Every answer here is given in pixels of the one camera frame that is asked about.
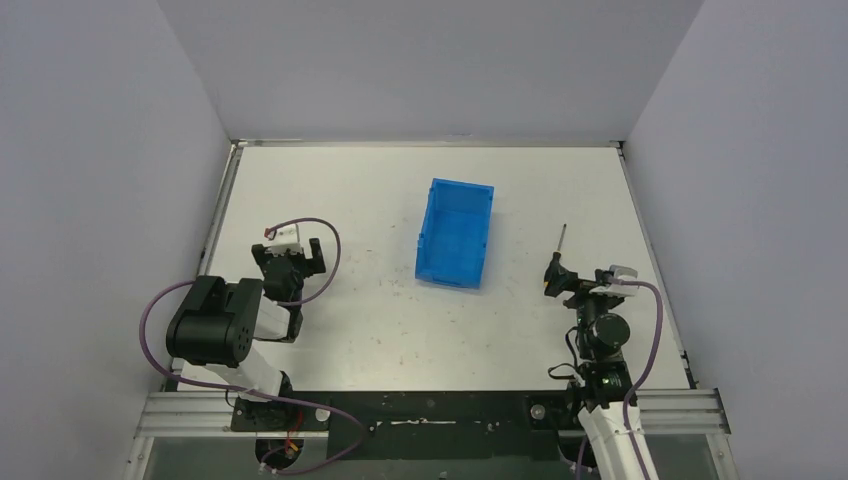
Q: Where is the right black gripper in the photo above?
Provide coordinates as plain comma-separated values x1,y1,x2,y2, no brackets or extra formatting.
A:
547,262,620,362

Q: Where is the black yellow screwdriver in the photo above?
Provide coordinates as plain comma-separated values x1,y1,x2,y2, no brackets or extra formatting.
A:
544,223,567,274

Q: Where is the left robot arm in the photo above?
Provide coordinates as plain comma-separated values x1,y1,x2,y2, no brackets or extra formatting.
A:
166,238,327,431

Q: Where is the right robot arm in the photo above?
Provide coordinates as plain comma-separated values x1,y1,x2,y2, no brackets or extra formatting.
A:
544,255,658,479

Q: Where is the blue plastic bin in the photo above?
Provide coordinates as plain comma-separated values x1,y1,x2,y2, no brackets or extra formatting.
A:
415,178,494,289

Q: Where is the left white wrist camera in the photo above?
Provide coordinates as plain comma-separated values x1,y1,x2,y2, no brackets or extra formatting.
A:
265,224,303,256

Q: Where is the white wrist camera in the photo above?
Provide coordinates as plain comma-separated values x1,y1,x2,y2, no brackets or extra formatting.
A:
590,265,639,298
265,224,303,256

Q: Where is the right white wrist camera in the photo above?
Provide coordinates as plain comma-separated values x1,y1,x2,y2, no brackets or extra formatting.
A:
590,265,639,298

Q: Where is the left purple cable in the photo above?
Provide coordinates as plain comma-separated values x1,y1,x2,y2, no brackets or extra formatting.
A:
138,217,368,477

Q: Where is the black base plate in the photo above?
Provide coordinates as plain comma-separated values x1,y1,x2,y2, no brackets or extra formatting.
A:
228,390,584,461

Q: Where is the aluminium frame rail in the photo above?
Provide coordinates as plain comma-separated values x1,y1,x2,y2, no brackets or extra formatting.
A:
134,389,730,439

